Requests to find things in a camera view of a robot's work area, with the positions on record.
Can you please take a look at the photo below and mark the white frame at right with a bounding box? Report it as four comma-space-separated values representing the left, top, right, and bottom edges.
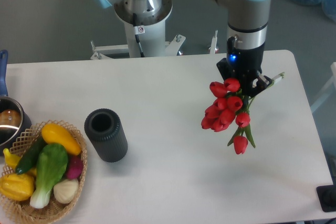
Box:
310, 62, 335, 113

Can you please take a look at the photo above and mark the black cable on pedestal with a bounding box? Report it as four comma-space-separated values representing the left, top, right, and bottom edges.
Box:
132, 13, 145, 58

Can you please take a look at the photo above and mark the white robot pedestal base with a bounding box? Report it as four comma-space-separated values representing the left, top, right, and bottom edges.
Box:
91, 0, 186, 60

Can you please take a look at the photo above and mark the dark grey ribbed vase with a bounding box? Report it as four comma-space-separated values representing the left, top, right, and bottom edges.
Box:
84, 109, 128, 163

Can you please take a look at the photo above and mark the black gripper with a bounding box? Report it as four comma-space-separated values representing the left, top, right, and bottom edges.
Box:
216, 37, 273, 98

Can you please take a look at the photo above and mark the magenta radish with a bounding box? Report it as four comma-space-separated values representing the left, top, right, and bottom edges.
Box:
65, 156, 83, 179

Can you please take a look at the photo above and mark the woven wicker basket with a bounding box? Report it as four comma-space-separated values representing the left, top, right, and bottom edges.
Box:
1, 120, 87, 223

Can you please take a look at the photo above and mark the red tulip bouquet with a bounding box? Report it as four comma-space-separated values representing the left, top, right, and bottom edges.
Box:
201, 78, 256, 155

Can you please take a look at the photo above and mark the white garlic bulb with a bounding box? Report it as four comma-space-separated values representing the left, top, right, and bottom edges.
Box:
53, 179, 79, 204

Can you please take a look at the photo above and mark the black device at table edge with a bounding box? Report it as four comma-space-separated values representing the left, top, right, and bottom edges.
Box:
316, 185, 335, 212

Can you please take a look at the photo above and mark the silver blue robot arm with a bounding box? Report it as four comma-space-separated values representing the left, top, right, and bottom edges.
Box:
96, 0, 271, 97

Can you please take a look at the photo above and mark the blue handled saucepan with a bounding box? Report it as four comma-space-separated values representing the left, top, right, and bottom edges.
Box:
1, 50, 32, 156

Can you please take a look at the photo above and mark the dark green cucumber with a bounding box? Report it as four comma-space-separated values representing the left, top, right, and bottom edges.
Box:
15, 135, 47, 175

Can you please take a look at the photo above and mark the yellow crookneck squash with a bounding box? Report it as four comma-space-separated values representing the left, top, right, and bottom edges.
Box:
2, 148, 37, 177

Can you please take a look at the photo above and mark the green bok choy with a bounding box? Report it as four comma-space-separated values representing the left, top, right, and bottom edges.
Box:
30, 143, 68, 209

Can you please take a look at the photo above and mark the yellow orange pumpkin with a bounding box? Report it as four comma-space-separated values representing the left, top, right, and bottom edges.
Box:
1, 173, 35, 201

